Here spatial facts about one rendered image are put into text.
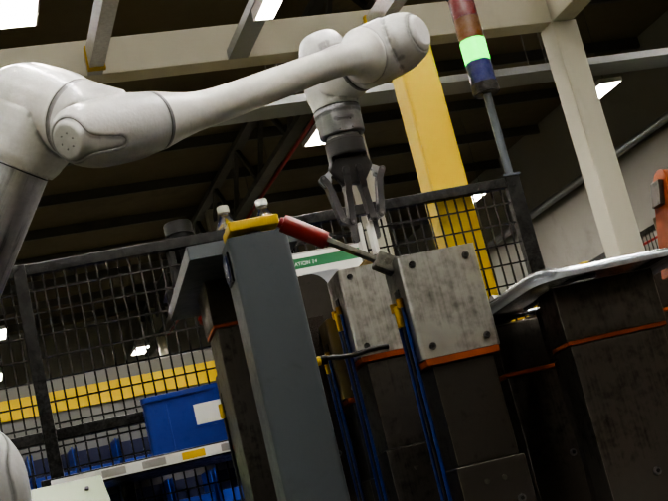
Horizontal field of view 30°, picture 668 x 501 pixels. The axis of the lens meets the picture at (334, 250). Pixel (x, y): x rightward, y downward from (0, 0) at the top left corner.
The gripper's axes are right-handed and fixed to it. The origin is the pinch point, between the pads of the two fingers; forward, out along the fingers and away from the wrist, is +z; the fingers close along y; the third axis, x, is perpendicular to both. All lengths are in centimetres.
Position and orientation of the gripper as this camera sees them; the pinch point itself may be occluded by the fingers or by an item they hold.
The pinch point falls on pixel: (367, 241)
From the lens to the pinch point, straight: 233.8
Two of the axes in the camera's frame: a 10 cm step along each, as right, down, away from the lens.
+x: -1.8, 2.2, 9.6
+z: 2.2, 9.6, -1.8
